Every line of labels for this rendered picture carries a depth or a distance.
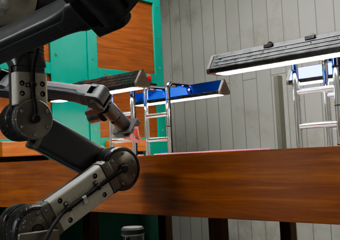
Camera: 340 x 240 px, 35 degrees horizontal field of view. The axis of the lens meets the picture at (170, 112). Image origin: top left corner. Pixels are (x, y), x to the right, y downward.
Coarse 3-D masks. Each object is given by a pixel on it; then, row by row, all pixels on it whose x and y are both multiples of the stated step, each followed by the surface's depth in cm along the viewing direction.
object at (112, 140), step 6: (102, 78) 231; (132, 90) 243; (132, 96) 242; (132, 102) 242; (132, 108) 242; (126, 114) 244; (132, 114) 242; (108, 120) 252; (114, 138) 250; (120, 138) 247; (132, 144) 241; (132, 150) 241
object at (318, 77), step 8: (320, 64) 225; (328, 64) 222; (288, 72) 234; (304, 72) 228; (312, 72) 225; (320, 72) 223; (328, 72) 220; (288, 80) 232; (304, 80) 226; (312, 80) 224
